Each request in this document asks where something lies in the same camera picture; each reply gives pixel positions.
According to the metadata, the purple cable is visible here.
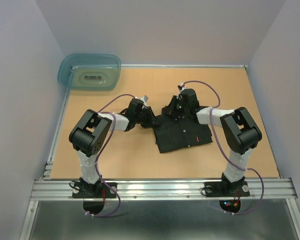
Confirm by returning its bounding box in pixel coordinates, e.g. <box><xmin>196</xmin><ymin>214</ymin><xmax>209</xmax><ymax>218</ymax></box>
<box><xmin>181</xmin><ymin>80</ymin><xmax>265</xmax><ymax>215</ymax></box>
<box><xmin>92</xmin><ymin>93</ymin><xmax>122</xmax><ymax>218</ymax></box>

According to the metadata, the blue transparent plastic bin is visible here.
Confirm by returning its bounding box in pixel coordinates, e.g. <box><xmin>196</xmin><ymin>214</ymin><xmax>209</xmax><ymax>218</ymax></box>
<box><xmin>57</xmin><ymin>53</ymin><xmax>121</xmax><ymax>91</ymax></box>

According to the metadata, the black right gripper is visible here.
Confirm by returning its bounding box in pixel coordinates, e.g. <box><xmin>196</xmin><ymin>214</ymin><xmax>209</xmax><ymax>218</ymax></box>
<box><xmin>162</xmin><ymin>95</ymin><xmax>189</xmax><ymax>116</ymax></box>

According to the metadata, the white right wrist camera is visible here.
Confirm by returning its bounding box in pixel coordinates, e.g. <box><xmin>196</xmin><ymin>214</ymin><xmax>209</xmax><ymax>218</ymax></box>
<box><xmin>177</xmin><ymin>82</ymin><xmax>187</xmax><ymax>93</ymax></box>

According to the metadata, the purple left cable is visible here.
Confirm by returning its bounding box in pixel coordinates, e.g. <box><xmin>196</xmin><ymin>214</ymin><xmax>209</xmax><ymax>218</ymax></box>
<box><xmin>92</xmin><ymin>93</ymin><xmax>122</xmax><ymax>218</ymax></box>

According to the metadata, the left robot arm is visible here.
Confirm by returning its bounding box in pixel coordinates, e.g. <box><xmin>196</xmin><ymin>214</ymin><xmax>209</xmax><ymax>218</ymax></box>
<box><xmin>69</xmin><ymin>95</ymin><xmax>159</xmax><ymax>199</ymax></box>

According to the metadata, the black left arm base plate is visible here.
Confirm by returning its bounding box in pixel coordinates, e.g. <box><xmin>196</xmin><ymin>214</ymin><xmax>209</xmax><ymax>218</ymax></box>
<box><xmin>70</xmin><ymin>182</ymin><xmax>117</xmax><ymax>199</ymax></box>

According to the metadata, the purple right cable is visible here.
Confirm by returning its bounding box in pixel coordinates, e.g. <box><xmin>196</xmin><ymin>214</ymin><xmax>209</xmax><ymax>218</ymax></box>
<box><xmin>181</xmin><ymin>80</ymin><xmax>265</xmax><ymax>215</ymax></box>

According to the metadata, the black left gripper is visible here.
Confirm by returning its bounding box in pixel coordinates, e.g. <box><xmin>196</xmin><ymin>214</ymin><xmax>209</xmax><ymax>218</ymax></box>
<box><xmin>134</xmin><ymin>106</ymin><xmax>161</xmax><ymax>129</ymax></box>

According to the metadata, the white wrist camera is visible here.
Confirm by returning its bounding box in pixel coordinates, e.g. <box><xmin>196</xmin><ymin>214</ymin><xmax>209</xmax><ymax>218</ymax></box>
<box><xmin>177</xmin><ymin>82</ymin><xmax>187</xmax><ymax>93</ymax></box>
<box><xmin>139</xmin><ymin>95</ymin><xmax>149</xmax><ymax>105</ymax></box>

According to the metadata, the aluminium front rail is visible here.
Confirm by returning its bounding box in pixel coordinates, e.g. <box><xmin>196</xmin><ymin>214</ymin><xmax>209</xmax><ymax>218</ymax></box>
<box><xmin>30</xmin><ymin>178</ymin><xmax>298</xmax><ymax>201</ymax></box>

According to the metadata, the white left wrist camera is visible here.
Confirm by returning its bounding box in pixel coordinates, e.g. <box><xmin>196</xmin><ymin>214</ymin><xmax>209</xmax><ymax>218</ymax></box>
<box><xmin>139</xmin><ymin>95</ymin><xmax>149</xmax><ymax>105</ymax></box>

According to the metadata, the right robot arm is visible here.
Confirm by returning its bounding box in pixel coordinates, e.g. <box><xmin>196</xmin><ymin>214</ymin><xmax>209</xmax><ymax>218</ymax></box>
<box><xmin>161</xmin><ymin>88</ymin><xmax>262</xmax><ymax>198</ymax></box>

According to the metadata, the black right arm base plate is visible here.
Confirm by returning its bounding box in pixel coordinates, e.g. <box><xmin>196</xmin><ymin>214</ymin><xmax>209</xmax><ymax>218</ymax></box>
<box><xmin>203</xmin><ymin>181</ymin><xmax>250</xmax><ymax>198</ymax></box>

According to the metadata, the black pinstriped long sleeve shirt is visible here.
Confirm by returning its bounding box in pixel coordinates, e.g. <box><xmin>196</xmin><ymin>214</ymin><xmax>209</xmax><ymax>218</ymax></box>
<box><xmin>152</xmin><ymin>107</ymin><xmax>213</xmax><ymax>154</ymax></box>

